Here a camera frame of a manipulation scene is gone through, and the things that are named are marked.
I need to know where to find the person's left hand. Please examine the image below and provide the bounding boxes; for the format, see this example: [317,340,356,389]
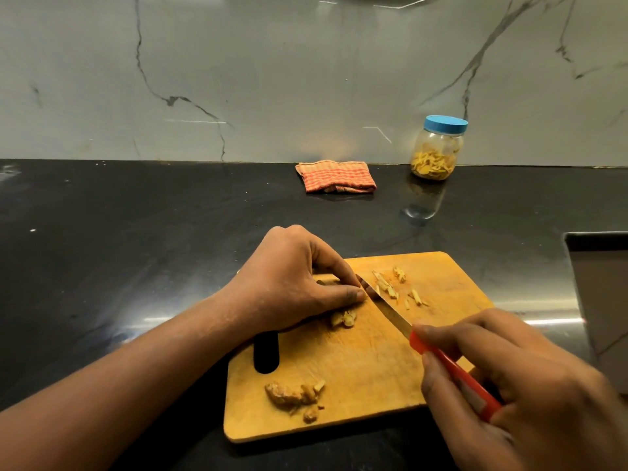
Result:
[220,224,367,337]

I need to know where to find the person's right hand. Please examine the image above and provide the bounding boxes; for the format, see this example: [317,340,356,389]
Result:
[411,308,628,471]

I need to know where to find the pile of ginger slices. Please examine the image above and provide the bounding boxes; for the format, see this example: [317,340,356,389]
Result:
[316,278,358,329]

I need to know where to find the chopped ginger strips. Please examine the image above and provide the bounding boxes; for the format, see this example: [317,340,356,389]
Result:
[370,266,429,311]

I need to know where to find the red handled knife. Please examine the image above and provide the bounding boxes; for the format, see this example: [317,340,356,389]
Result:
[355,273,503,423]

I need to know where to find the knobby ginger piece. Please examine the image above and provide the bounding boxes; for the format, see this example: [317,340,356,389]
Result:
[264,381,303,415]

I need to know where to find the blue-lidded plastic jar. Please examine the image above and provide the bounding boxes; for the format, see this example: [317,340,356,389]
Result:
[410,114,470,182]

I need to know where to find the person's left forearm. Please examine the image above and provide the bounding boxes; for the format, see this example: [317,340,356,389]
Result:
[0,288,254,471]

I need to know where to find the blue jar lid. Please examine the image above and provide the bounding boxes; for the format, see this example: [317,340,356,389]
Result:
[423,114,470,137]

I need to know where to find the wooden cutting board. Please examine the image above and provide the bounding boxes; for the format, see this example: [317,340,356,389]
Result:
[223,251,495,444]

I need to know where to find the beige cabinet door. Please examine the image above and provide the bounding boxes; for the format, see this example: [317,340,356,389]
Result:
[564,232,628,396]

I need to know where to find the orange checked cloth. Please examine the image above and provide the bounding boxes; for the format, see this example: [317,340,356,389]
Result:
[294,159,377,194]

